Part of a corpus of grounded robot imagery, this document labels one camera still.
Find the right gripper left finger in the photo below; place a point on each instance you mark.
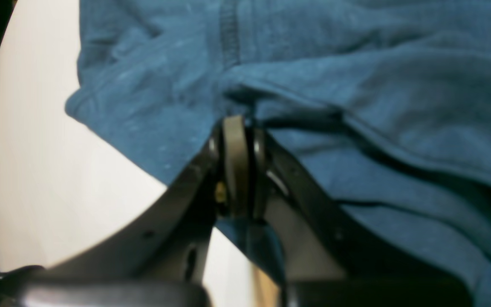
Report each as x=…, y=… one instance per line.
x=159, y=258

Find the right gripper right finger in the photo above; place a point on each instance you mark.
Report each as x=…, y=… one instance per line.
x=330, y=260

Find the dark blue t-shirt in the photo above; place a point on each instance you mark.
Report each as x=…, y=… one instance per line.
x=387, y=103

